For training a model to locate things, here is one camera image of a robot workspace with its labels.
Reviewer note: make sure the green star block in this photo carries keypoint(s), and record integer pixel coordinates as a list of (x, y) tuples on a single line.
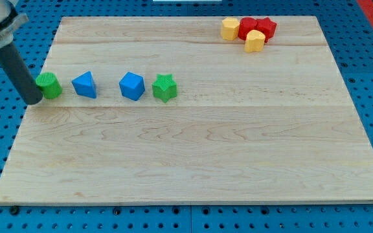
[(164, 87)]

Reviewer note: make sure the red star block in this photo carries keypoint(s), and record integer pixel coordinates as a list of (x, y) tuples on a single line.
[(267, 27)]

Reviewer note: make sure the light wooden board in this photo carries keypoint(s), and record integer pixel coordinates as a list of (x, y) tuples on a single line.
[(275, 127)]

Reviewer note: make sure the blue cube block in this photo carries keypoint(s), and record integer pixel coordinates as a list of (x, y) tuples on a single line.
[(132, 86)]

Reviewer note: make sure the yellow hexagon block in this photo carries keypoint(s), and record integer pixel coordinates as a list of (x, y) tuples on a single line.
[(229, 28)]

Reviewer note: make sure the yellow heart block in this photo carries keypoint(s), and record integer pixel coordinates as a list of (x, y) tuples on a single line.
[(254, 41)]

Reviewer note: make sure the blue triangle block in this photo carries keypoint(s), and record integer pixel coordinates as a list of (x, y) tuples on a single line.
[(84, 85)]

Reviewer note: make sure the red cylinder block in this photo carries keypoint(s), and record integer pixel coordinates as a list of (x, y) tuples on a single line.
[(247, 24)]

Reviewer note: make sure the green cylinder block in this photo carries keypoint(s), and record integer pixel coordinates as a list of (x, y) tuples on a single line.
[(49, 85)]

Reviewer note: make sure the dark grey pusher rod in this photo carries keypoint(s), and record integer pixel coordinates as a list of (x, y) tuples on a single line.
[(18, 73)]

